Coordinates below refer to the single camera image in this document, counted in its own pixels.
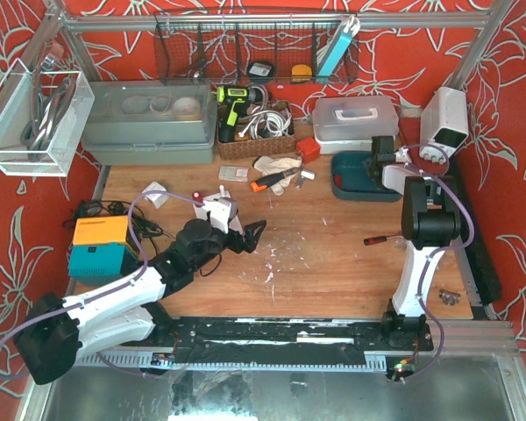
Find white peg fixture board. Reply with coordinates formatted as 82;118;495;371
193;185;244;233

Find red large spring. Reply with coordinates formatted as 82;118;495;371
192;191;203;202

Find black orange screwdriver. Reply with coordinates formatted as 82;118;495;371
251;168;299;192

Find white plug adapter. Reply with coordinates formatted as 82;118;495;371
142;182;168;209

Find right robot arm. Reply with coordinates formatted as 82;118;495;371
367;136;462;346

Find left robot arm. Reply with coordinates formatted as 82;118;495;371
13;218;267;385

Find small red spring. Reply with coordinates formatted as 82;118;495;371
333;175;343;189

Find teal plastic tray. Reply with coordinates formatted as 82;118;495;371
331;151;402;203

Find white clear lidded case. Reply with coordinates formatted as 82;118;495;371
312;96;399;154

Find clear small parts packet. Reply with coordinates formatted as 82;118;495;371
218;166;249;182

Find white bench power supply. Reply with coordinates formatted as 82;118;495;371
419;87;468;164

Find beige work glove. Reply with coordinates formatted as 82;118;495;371
253;156;302;196

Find small red box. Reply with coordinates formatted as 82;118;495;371
295;137;321;164

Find wicker basket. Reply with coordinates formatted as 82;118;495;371
215;122;296;160

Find orange teal power box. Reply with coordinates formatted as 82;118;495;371
68;215;139;287

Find blue white booklet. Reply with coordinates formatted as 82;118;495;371
316;15;361;82

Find grey plastic storage box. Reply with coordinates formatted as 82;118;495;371
82;81;217;166

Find small metal fitting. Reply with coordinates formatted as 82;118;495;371
438;289;461;306

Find clear acrylic hanging bin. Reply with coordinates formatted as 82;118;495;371
0;60;95;177

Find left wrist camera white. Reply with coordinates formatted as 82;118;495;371
201;197;243;234

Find small metal bracket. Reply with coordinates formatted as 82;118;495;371
295;169;316;189

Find red handled screwdriver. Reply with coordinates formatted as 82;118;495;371
363;234;403;246

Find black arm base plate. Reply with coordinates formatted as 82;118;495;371
119;315;435;365

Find white cables in basket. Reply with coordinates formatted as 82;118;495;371
238;109;293;140

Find green black cordless drill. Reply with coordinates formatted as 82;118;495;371
216;84;267;143

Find black wire wall basket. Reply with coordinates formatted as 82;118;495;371
153;7;359;85

